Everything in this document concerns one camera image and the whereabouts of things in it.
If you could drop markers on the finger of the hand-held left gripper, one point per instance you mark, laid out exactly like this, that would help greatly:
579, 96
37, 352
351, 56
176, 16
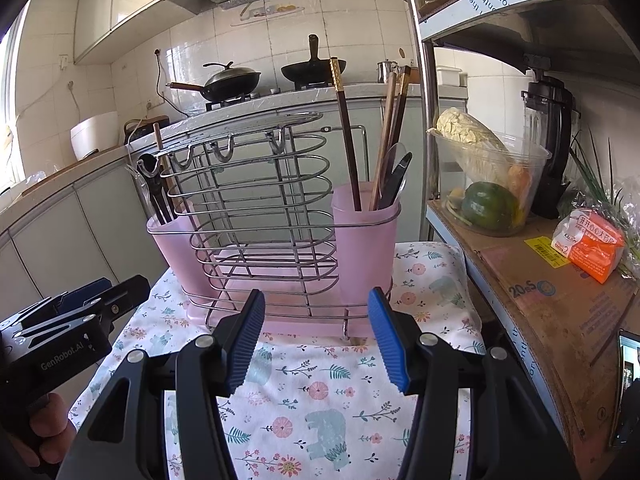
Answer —
85, 295
127, 300

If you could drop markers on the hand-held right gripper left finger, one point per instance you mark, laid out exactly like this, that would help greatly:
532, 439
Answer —
245, 335

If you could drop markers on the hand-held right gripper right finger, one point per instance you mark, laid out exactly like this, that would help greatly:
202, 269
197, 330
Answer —
387, 340

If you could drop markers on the light wooden chopstick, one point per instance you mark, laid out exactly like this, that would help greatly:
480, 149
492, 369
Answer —
386, 115
158, 137

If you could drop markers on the dark brown wooden chopstick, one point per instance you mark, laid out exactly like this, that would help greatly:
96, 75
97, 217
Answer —
404, 95

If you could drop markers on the person's left hand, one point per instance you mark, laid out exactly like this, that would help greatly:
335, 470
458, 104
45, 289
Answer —
52, 430

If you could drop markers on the floral printed cloth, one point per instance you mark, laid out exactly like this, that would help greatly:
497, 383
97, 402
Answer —
320, 390

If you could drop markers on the thin metal utensil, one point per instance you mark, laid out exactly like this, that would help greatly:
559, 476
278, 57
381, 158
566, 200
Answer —
140, 185

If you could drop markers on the black round-headed utensil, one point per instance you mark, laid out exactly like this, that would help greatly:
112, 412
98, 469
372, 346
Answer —
150, 170

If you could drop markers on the white rice cooker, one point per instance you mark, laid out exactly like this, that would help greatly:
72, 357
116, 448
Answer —
95, 135

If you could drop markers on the cardboard box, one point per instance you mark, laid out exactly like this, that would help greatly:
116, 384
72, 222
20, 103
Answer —
550, 320

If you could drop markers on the green pumpkin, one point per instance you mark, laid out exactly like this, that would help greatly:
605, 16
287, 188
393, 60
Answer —
487, 207

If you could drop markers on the black serrated plastic utensil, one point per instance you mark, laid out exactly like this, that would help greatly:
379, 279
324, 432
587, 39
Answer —
403, 170

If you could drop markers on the metal spoon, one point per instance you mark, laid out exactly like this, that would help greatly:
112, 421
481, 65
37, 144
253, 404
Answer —
391, 167

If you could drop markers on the dark small appliance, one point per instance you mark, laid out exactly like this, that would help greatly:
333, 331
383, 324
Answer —
140, 127

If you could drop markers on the window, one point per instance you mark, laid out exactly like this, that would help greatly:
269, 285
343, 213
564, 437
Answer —
7, 110

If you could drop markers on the orange carrot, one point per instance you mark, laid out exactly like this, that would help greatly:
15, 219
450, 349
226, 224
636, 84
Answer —
520, 180

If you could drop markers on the dark chopstick with gold end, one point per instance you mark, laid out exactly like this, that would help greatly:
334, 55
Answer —
345, 130

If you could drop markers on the napa cabbage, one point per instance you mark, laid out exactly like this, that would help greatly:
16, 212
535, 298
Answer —
475, 142

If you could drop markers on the gas stove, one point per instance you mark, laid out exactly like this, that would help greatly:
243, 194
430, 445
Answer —
227, 102

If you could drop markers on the orange snack packet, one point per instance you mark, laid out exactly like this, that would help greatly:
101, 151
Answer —
590, 245

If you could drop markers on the clear plastic tub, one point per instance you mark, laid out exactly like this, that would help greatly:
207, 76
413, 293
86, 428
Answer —
530, 160

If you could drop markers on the metal shelf rack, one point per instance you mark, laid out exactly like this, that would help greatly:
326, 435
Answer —
425, 110

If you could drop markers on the metal wok lid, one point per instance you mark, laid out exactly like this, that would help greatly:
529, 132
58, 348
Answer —
232, 76

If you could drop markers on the green chives bunch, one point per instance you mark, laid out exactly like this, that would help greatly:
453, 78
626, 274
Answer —
600, 185

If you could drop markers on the stainless steel kettle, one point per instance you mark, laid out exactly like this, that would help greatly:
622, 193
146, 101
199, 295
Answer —
386, 71

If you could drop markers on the black blender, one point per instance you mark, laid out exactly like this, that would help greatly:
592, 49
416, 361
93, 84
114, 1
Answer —
550, 125

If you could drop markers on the white plastic container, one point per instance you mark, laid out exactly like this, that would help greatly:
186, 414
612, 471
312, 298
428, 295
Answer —
450, 76

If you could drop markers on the pale upper kitchen cabinets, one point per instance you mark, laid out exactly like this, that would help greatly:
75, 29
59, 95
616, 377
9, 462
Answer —
125, 10

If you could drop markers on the white wall socket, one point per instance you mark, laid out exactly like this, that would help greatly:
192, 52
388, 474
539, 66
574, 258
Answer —
64, 61

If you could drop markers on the glass wall shelf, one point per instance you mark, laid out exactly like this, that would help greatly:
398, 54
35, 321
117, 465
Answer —
270, 14

